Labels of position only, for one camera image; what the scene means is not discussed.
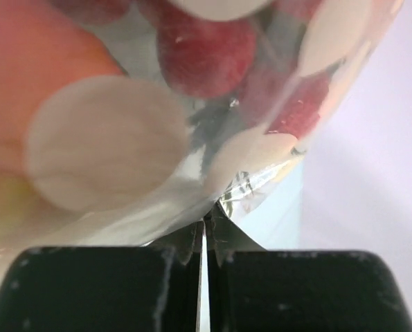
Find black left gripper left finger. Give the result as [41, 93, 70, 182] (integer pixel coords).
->
[0, 223, 201, 331]

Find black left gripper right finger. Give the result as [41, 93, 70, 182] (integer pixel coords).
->
[205, 206, 412, 331]

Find clear dotted zip top bag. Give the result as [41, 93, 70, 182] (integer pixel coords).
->
[0, 1, 402, 283]

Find fake peach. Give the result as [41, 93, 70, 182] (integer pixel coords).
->
[0, 1, 132, 211]

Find fake red grapes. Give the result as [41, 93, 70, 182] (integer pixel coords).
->
[138, 1, 319, 138]

